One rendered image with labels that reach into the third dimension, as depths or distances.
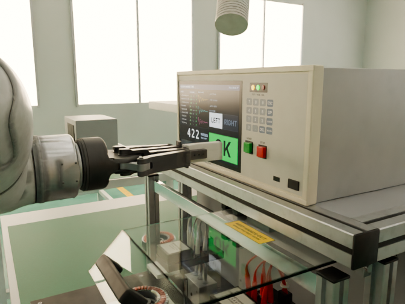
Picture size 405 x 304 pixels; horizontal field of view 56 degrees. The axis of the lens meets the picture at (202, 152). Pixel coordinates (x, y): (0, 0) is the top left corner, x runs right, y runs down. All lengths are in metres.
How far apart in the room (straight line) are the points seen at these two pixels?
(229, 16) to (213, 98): 1.15
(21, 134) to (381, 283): 0.49
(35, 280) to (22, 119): 0.90
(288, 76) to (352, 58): 7.65
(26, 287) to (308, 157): 0.87
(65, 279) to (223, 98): 0.71
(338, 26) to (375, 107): 7.30
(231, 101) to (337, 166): 0.23
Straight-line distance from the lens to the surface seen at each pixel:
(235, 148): 0.72
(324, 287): 0.55
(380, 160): 0.70
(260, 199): 0.63
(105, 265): 0.53
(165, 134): 5.77
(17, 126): 0.35
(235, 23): 1.93
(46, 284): 1.18
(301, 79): 0.58
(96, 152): 0.53
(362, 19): 8.48
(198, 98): 0.83
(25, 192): 0.52
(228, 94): 0.73
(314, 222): 0.54
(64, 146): 0.52
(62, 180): 0.52
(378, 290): 0.62
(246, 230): 0.62
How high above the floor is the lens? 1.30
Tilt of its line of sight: 10 degrees down
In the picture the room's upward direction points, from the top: straight up
